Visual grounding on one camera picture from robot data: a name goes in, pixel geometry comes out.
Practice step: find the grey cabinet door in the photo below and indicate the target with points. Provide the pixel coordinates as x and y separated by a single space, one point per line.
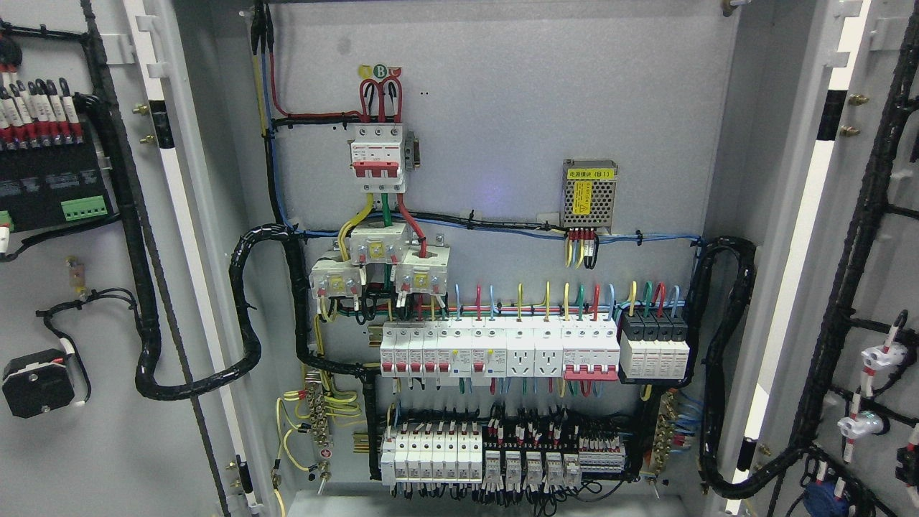
116 453
814 172

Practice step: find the white current transformer cluster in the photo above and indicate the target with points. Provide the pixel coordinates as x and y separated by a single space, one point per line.
377 252

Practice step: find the red three pole main breaker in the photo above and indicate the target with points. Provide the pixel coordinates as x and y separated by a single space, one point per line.
382 155

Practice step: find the metal mesh power supply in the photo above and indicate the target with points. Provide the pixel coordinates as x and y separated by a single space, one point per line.
589 193

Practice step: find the white socket breaker row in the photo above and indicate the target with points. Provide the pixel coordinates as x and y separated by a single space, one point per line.
448 351

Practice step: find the lower relay terminal row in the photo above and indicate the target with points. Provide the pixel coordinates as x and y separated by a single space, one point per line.
504 458

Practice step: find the black surge protector module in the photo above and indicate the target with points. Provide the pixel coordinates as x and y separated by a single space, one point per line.
653 349

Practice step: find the brass ground bus bar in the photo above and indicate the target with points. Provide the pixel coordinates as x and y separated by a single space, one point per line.
665 428

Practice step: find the black digital power meter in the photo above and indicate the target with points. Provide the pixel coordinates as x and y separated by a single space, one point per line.
53 185

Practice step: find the white rotary selector switch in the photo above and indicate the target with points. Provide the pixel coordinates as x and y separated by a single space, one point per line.
37 383

